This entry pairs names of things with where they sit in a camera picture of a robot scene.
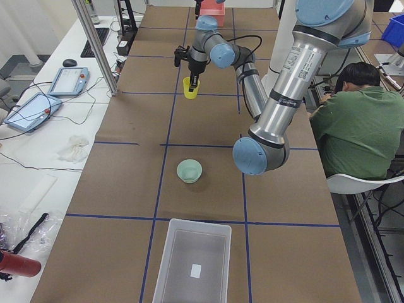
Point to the black computer mouse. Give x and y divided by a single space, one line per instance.
67 63

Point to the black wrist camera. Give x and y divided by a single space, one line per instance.
181 53

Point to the aluminium frame post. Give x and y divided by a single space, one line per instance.
92 36

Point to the clear plastic bin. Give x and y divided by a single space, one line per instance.
195 263

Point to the crumpled white tissue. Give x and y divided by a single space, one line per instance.
75 151

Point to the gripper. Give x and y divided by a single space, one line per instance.
194 66

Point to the far teach pendant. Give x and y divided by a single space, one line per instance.
69 82

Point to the near teach pendant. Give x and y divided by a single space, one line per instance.
33 113

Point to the yellow plastic cup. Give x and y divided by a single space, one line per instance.
187 93

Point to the white chair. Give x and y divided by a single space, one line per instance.
346 184

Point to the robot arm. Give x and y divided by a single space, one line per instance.
321 26

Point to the blue storage crate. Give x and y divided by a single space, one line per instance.
394 33

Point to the teach pendant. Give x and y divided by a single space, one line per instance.
33 113
69 82

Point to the green bowl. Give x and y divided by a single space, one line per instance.
189 171

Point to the pink plastic bin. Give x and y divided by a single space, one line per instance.
215 9

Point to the clear plastic bag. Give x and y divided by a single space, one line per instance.
23 232

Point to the red cylinder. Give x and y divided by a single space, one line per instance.
15 264

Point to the person in green shirt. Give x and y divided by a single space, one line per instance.
358 127

